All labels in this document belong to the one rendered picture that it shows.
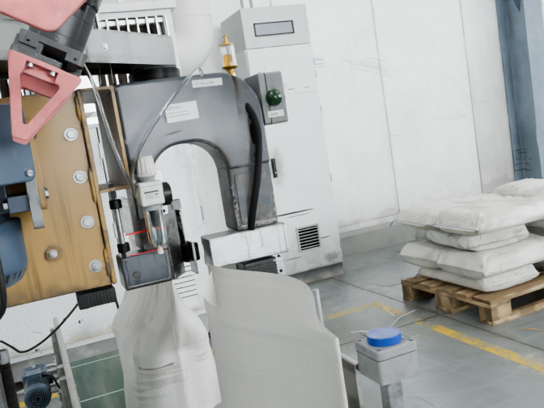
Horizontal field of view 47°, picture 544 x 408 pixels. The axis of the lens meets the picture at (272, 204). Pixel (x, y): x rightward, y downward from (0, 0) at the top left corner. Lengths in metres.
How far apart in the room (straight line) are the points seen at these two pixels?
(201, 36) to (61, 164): 3.33
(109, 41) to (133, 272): 0.36
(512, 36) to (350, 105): 1.95
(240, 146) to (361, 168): 4.78
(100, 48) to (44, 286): 0.37
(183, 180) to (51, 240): 2.86
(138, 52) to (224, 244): 0.35
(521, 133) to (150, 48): 6.04
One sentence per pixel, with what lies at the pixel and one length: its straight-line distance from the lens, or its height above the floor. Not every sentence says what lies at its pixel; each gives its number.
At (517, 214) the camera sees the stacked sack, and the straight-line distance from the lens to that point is 3.69.
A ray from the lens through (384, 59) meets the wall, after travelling 6.05.
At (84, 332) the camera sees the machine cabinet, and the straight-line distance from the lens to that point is 3.87.
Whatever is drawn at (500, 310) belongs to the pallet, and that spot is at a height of 0.07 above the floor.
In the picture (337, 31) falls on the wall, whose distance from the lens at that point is 5.84.
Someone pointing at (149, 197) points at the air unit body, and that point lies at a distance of 0.98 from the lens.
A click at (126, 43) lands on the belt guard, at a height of 1.40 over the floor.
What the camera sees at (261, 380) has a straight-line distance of 0.73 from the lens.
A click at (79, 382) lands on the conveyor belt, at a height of 0.38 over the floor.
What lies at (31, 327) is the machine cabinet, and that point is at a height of 0.35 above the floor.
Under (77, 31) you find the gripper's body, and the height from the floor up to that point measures 1.36.
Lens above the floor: 1.23
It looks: 7 degrees down
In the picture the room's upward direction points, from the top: 9 degrees counter-clockwise
